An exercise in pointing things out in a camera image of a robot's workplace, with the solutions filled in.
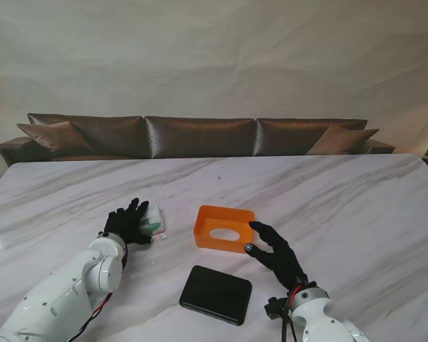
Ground black tissue box base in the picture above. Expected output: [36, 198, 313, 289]
[178, 264, 253, 326]

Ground red black left arm cable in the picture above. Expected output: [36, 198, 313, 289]
[67, 245, 129, 342]

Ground brown leather sofa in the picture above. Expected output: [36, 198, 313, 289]
[0, 113, 396, 168]

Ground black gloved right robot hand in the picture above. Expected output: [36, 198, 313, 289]
[244, 220, 308, 291]

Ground brown throw pillow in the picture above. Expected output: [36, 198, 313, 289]
[16, 121, 93, 154]
[306, 125, 380, 155]

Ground red black right arm cable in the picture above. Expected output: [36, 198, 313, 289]
[278, 284, 305, 342]

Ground white green tissue pack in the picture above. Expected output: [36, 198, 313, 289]
[138, 203, 166, 237]

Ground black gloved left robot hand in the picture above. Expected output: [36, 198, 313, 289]
[104, 198, 155, 246]

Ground red black arm cable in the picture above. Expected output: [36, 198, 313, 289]
[67, 245, 129, 342]
[278, 284, 305, 342]

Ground orange plastic tissue box cover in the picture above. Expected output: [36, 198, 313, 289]
[191, 204, 257, 254]

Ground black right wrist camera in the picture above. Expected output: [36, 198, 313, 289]
[264, 296, 290, 321]

